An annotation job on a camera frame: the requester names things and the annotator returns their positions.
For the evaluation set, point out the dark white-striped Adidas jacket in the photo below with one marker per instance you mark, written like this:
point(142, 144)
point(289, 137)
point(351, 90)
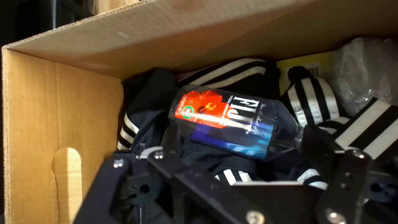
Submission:
point(150, 104)

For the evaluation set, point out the white cardboard box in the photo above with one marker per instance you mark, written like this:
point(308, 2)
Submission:
point(54, 125)

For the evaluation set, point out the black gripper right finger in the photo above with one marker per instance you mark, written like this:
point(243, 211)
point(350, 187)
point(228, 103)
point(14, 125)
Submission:
point(344, 187)

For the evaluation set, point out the clear Fiji water bottle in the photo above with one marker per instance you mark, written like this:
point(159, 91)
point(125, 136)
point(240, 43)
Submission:
point(232, 120)

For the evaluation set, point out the crumpled clear plastic wrap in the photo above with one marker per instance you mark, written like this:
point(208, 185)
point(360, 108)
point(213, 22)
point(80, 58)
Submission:
point(365, 70)

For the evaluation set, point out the yellow packet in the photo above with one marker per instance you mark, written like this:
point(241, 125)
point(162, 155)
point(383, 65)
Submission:
point(307, 67)

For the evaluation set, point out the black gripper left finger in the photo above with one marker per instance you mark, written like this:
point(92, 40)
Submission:
point(175, 187)

